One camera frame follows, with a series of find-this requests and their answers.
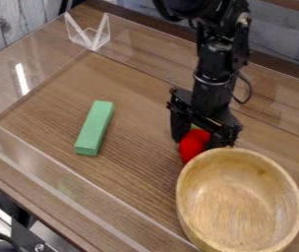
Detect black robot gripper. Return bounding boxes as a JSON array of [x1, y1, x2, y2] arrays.
[[167, 75, 243, 150]]

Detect red plush strawberry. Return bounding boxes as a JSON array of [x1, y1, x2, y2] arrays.
[[179, 128, 211, 163]]

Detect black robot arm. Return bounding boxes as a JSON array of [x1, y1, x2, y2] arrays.
[[152, 0, 253, 150]]

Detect round wooden bowl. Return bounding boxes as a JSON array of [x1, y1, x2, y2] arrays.
[[176, 148, 299, 252]]

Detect green rectangular block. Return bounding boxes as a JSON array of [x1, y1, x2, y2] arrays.
[[75, 100, 114, 156]]

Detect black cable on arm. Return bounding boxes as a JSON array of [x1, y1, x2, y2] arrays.
[[229, 70, 255, 105]]

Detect clear acrylic enclosure walls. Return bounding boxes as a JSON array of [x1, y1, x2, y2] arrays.
[[0, 8, 299, 252]]

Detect black metal table bracket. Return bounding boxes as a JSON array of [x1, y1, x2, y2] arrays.
[[11, 219, 47, 252]]

